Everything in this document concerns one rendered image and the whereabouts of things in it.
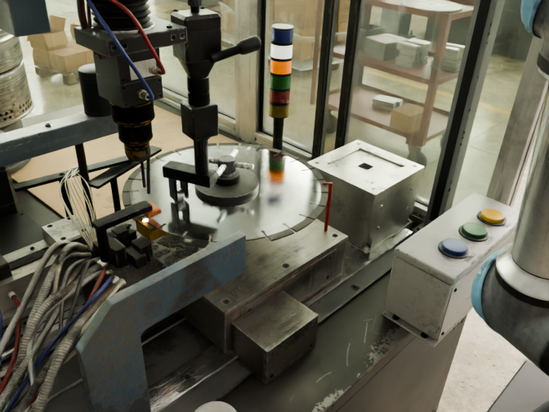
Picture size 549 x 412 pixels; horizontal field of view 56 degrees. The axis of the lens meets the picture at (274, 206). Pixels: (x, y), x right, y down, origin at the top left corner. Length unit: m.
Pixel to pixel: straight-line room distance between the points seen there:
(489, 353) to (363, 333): 1.18
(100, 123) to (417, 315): 0.64
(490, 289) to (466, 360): 1.24
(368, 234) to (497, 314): 0.37
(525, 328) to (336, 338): 0.31
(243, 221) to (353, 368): 0.29
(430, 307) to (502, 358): 1.20
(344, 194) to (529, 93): 0.38
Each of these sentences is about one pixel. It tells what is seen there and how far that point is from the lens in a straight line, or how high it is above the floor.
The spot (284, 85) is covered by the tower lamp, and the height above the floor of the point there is 1.04.
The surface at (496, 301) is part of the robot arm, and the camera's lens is 0.77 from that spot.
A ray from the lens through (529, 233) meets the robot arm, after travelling 0.69.
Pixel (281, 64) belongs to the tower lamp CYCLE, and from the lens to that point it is 1.09.
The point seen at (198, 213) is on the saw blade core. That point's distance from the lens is 0.83.
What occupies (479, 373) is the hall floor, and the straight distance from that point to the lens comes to 1.99.
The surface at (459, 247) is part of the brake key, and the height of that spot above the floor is 0.91.
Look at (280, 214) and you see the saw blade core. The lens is 0.83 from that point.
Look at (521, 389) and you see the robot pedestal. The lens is 0.93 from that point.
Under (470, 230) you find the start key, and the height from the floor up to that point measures 0.91.
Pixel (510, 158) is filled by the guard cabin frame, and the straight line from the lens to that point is 1.08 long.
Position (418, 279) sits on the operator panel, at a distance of 0.88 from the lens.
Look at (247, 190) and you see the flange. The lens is 0.87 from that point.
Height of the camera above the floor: 1.40
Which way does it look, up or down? 32 degrees down
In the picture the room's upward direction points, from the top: 2 degrees clockwise
